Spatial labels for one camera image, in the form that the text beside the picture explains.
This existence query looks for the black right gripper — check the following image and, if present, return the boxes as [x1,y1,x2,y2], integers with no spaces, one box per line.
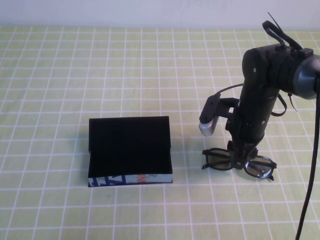
[224,109,268,169]

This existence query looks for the black framed glasses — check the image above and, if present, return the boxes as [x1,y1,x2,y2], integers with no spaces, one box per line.
[201,147,278,181]

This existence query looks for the black printed glasses case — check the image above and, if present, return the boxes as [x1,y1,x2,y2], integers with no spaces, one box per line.
[87,115,174,188]

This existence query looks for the green checked tablecloth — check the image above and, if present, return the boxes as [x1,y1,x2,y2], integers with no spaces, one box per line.
[0,24,320,240]

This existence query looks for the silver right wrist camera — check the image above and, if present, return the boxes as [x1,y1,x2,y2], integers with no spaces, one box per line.
[198,94,221,137]

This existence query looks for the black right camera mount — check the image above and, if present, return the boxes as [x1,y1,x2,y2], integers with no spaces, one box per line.
[216,97,241,119]

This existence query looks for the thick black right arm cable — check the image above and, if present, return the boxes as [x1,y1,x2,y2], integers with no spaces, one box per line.
[294,74,320,240]

